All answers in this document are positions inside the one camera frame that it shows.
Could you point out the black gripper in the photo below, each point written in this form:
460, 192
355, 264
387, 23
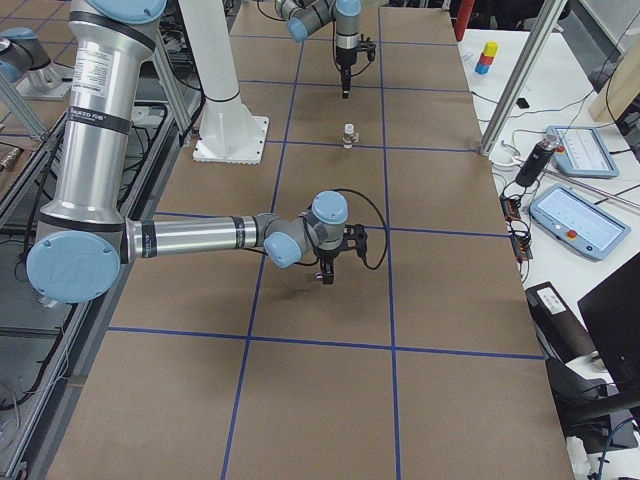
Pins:
345, 59
328, 258

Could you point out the white PPR valve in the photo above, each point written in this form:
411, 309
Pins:
350, 136

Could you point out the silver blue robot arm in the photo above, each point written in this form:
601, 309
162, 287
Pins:
304, 18
82, 239

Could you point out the stacked colour toy blocks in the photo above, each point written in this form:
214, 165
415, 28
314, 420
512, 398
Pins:
486, 58

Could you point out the small black square device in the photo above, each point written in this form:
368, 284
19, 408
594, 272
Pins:
522, 102

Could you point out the orange circuit board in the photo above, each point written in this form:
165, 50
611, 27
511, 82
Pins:
518, 230

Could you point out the black water bottle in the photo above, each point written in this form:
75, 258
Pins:
536, 161

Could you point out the black box with label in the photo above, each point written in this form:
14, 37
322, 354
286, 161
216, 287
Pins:
561, 329

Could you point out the far blue teach pendant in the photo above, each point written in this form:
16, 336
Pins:
582, 153

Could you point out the blue teach pendant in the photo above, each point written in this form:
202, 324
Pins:
582, 153
578, 223

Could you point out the near blue teach pendant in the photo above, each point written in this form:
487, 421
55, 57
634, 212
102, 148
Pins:
578, 223

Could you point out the black computer monitor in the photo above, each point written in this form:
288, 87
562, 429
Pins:
611, 315

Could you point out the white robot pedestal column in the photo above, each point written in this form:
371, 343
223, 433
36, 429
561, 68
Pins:
228, 132

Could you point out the aluminium frame post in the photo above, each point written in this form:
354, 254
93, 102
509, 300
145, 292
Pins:
535, 42

